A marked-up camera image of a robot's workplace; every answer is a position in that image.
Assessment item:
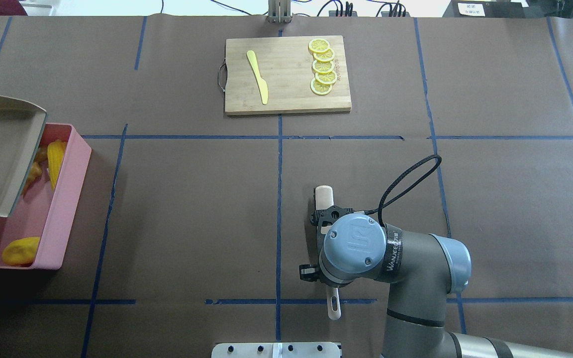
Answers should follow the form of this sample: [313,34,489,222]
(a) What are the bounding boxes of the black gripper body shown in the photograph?
[299,205,355,282]

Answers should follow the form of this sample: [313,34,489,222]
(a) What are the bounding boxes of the yellow toy corn cob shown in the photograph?
[46,140,67,190]

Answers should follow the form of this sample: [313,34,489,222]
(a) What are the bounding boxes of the brown toy ginger root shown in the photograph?
[22,146,48,195]

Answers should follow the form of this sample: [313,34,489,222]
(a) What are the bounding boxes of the beige plastic dustpan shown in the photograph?
[0,95,46,217]

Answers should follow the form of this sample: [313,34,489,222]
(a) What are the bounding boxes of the beige hand brush black bristles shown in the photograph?
[313,185,341,320]

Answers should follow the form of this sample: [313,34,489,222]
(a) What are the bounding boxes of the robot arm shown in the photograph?
[300,205,573,358]

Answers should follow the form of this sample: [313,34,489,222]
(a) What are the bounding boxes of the pink plastic bin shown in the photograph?
[0,123,92,270]

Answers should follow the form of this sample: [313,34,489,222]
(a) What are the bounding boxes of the lemon slice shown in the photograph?
[311,60,336,74]
[310,79,333,96]
[307,38,331,54]
[314,71,338,86]
[312,48,336,63]

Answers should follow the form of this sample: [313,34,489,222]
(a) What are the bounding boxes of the bamboo cutting board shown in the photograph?
[224,35,352,116]

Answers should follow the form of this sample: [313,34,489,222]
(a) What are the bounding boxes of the yellow plastic knife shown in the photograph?
[246,50,269,105]

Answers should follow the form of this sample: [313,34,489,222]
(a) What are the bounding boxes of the black power box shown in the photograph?
[442,0,526,18]

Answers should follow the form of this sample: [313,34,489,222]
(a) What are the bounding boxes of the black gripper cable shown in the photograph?
[364,154,443,229]

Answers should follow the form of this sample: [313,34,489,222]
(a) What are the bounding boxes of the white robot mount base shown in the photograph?
[211,342,343,358]

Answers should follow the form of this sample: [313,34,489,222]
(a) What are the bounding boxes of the aluminium frame post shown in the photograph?
[267,0,293,23]

